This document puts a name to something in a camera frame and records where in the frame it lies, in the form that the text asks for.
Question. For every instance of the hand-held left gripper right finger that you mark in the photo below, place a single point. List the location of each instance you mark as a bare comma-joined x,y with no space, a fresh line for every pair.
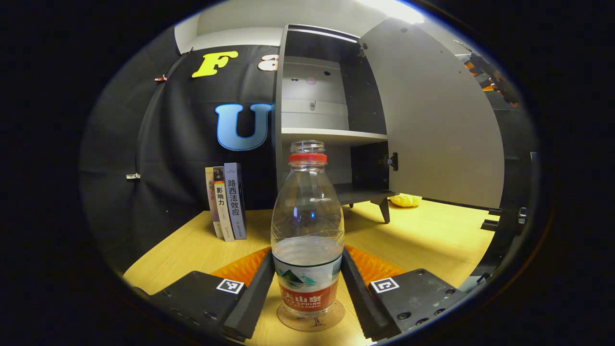
362,307

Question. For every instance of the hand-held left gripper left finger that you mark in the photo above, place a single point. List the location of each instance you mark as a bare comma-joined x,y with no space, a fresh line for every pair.
252,307

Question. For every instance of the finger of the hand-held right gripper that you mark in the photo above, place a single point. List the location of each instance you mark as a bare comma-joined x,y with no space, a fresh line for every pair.
495,79

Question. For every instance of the round cork coaster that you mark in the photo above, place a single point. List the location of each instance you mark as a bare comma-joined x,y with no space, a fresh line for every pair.
331,321

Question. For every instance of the clear plastic bottle red label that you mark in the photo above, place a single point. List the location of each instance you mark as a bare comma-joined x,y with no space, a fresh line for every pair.
307,278

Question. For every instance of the beige cabinet door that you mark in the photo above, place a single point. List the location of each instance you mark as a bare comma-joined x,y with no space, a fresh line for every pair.
432,120

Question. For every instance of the white book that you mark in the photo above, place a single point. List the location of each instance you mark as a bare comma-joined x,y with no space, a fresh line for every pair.
223,211

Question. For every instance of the grey-blue book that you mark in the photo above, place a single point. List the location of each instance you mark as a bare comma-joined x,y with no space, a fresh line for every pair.
235,202

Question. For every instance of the yellow lumpy object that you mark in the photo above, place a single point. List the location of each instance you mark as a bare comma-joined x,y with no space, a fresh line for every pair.
406,200

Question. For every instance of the long ceiling light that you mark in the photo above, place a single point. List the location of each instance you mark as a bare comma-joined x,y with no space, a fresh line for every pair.
394,9

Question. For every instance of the black backdrop cloth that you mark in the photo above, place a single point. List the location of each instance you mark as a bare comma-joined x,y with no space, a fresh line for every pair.
158,144

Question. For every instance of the red clip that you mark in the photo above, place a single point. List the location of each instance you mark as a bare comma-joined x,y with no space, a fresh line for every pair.
161,78

